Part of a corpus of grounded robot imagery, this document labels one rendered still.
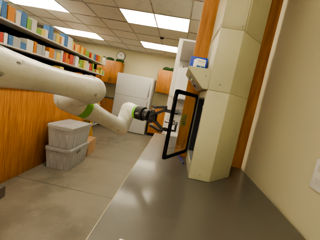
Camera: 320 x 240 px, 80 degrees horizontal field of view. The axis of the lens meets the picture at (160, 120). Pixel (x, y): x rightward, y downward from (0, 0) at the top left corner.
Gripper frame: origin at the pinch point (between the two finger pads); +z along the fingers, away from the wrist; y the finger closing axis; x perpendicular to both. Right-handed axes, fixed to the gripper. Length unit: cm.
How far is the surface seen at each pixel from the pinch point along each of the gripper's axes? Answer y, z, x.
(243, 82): 28.7, 32.7, 8.7
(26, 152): -92, -213, 15
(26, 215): -120, -123, -17
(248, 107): 17, 33, 43
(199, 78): 26.0, 15.7, -8.7
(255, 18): 60, 32, 7
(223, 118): 8.7, 29.6, -1.3
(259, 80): 36, 36, 44
